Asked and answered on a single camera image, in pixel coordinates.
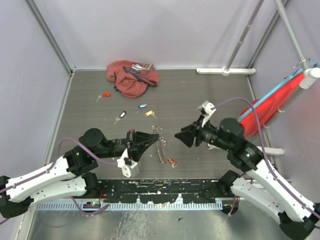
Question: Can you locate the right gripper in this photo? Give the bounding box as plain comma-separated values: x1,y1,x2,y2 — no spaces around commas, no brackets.
174,113,232,151

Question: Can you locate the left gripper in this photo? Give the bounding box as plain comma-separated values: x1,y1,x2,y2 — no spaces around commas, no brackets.
95,129,161,163

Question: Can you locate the key with red white tag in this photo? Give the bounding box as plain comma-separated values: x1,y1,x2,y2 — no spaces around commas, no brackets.
168,158,177,168

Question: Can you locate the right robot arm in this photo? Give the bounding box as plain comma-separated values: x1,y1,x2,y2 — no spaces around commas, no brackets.
174,117,320,240

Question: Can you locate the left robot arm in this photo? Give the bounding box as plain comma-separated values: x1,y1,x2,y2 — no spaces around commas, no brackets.
0,128,160,219

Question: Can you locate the key with yellow tag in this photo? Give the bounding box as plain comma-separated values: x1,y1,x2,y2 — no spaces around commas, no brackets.
144,110,157,119

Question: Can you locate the key with black tag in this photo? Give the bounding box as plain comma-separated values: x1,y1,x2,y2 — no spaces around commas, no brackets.
114,111,127,125

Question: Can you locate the key with blue tag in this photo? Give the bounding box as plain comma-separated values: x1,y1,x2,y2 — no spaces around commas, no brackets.
138,104,148,109

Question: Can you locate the red crumpled shirt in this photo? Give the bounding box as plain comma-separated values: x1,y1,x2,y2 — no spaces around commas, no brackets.
106,60,160,98

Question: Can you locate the white rack base bar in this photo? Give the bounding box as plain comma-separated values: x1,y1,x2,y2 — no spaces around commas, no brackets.
196,67,256,76

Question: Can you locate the red cloth on hanger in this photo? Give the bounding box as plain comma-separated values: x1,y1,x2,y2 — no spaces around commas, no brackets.
237,73,305,137

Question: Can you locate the grey rack pole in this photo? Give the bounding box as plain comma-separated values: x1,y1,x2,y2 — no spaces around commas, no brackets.
224,0,264,69

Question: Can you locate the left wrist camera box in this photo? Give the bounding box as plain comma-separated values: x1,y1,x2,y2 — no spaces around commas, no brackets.
116,148,140,178

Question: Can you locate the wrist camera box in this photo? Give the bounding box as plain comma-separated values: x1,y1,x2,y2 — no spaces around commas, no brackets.
116,148,140,178
197,101,217,128

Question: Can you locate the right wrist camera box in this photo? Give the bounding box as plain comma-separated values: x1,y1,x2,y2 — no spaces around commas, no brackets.
197,101,217,128

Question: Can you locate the white slotted cable duct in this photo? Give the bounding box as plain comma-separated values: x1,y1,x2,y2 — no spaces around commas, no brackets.
34,199,223,211

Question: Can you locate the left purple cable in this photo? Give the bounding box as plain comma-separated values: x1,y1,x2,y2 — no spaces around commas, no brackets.
0,136,123,223

